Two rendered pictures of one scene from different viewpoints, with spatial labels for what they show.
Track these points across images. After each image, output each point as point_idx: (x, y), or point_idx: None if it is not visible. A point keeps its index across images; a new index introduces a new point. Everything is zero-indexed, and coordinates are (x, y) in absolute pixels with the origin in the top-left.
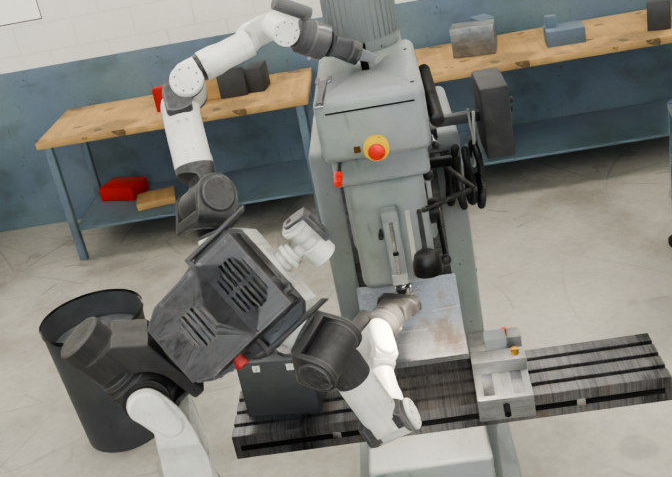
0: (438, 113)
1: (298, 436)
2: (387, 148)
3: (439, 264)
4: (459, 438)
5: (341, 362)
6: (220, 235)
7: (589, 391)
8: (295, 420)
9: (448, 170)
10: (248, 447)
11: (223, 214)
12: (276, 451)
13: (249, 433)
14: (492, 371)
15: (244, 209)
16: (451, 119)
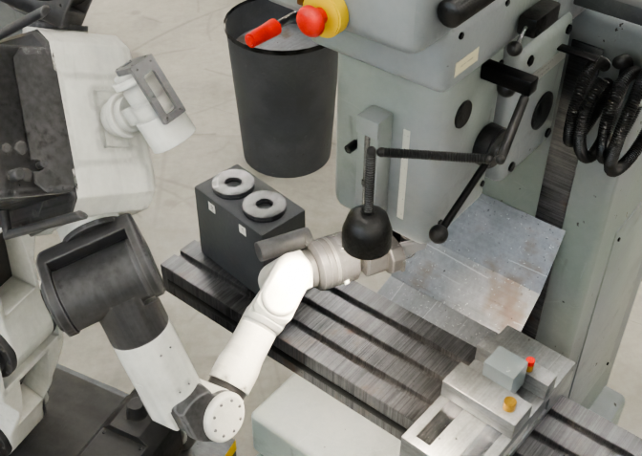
0: (453, 4)
1: (223, 312)
2: (336, 23)
3: (374, 246)
4: (382, 451)
5: (92, 310)
6: (24, 34)
7: None
8: (232, 292)
9: (518, 100)
10: (174, 286)
11: (37, 5)
12: (200, 310)
13: (179, 272)
14: (464, 407)
15: (46, 13)
16: (632, 11)
